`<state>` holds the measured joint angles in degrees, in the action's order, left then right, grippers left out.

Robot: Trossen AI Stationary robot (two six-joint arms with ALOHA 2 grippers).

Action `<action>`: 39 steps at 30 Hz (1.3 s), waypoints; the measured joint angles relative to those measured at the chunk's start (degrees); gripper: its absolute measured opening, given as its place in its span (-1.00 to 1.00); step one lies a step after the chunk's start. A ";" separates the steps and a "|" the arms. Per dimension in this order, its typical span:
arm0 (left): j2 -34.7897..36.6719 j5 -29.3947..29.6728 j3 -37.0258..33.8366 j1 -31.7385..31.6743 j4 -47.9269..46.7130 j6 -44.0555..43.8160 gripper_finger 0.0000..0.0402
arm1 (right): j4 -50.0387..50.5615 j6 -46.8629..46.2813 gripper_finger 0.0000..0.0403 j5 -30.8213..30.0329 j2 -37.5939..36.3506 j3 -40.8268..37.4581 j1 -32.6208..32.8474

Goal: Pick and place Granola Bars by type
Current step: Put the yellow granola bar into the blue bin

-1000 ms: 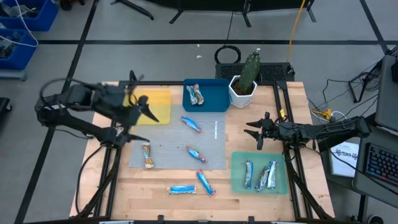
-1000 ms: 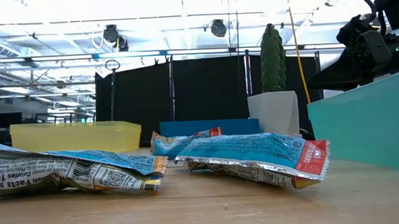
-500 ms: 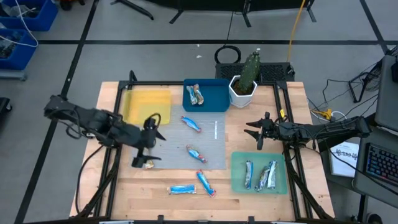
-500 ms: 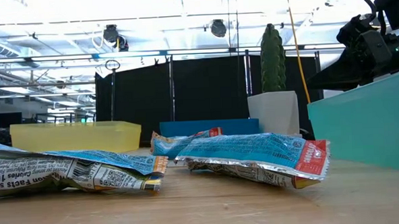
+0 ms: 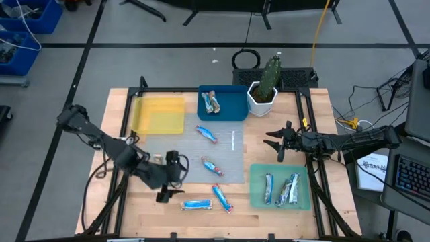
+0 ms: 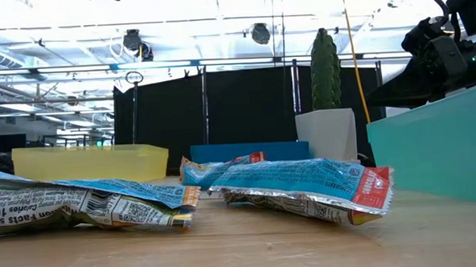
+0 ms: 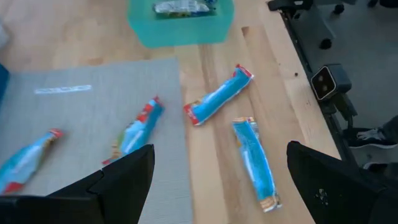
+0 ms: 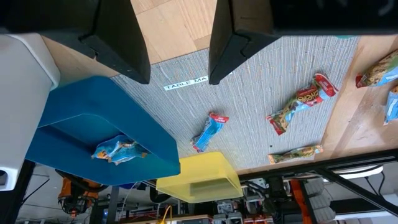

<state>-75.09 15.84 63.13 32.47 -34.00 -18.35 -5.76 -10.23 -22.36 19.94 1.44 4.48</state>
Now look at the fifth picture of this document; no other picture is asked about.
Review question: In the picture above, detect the yellow power plug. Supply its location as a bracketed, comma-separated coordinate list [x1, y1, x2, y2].
[337, 116, 360, 130]

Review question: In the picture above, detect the black wire fan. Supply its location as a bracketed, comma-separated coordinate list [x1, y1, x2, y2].
[376, 65, 415, 112]

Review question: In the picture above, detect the grey raised desk top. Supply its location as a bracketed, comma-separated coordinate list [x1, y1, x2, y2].
[404, 59, 430, 144]

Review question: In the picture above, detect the black aluminium table frame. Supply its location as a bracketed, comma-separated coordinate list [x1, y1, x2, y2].
[75, 75, 362, 242]

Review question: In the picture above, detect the backlit black keyboard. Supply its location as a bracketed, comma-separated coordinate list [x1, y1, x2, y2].
[394, 154, 430, 202]

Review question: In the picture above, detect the green translucent plastic tray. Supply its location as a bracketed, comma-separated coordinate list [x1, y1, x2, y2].
[249, 163, 312, 212]

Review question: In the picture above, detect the person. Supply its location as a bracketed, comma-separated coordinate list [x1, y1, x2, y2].
[395, 229, 413, 242]

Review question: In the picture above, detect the light blue granola bar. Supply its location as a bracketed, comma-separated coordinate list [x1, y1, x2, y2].
[180, 199, 214, 212]

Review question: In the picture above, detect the silver blue granola bar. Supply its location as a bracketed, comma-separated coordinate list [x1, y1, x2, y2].
[263, 173, 275, 205]

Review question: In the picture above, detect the white paper sheet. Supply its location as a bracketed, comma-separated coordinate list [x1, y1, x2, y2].
[355, 153, 389, 192]

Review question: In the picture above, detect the coiled black cable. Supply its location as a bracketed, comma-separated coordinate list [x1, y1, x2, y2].
[230, 48, 262, 70]

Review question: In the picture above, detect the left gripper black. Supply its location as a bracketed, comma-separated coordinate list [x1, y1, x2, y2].
[139, 151, 185, 203]

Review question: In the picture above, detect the grey woven mat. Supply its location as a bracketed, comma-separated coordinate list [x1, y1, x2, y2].
[138, 112, 245, 184]

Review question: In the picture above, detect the black perforated case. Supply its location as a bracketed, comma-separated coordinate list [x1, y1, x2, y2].
[232, 67, 319, 90]

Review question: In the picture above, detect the yellow floor cable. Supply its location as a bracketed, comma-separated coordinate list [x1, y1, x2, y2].
[308, 0, 332, 68]

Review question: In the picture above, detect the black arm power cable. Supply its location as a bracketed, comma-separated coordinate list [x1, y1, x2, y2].
[80, 156, 114, 233]

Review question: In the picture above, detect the blue plastic bin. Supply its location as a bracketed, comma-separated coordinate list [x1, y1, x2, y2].
[197, 84, 249, 122]

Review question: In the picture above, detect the yellow translucent plastic bin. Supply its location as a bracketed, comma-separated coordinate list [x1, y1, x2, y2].
[130, 96, 187, 135]

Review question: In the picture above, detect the white cable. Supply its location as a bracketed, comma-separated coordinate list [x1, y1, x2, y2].
[0, 0, 43, 53]

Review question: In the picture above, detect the grey desk with keyboard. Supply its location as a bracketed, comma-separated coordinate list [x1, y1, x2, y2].
[379, 134, 430, 216]

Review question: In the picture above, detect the blue storage crate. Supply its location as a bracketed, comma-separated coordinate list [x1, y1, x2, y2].
[0, 0, 64, 34]
[0, 30, 42, 77]

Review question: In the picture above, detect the black stand leg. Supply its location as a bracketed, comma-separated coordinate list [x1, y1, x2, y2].
[119, 0, 167, 22]

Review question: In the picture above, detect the white hexagonal plant pot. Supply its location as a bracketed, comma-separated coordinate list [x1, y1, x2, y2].
[247, 81, 279, 118]

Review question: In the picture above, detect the blue snack bar packet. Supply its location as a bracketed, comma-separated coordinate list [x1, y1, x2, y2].
[208, 90, 222, 114]

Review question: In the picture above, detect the blue red-tipped granola bar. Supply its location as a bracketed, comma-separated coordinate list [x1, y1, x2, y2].
[200, 156, 225, 177]
[195, 124, 218, 145]
[211, 183, 234, 214]

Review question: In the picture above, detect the grey dolly platform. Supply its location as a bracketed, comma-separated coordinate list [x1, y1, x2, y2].
[0, 74, 30, 87]

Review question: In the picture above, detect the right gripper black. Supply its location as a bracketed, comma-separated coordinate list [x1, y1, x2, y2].
[263, 120, 305, 163]

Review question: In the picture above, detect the black partition panel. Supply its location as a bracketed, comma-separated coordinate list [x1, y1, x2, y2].
[157, 0, 343, 30]

